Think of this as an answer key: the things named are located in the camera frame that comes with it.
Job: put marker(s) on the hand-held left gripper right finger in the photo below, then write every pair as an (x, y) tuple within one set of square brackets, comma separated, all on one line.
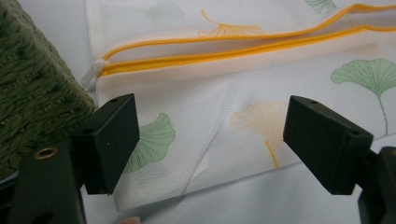
[(327, 146)]

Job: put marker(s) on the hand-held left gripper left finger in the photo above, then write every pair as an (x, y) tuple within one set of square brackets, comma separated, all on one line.
[(107, 143)]

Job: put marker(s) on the green woven basket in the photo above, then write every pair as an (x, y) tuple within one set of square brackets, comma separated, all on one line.
[(34, 93)]

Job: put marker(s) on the white mesh leaf-print laundry bag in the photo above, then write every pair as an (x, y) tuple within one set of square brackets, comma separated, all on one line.
[(218, 102)]

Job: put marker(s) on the white table mat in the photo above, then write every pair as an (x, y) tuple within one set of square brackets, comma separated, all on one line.
[(280, 199)]

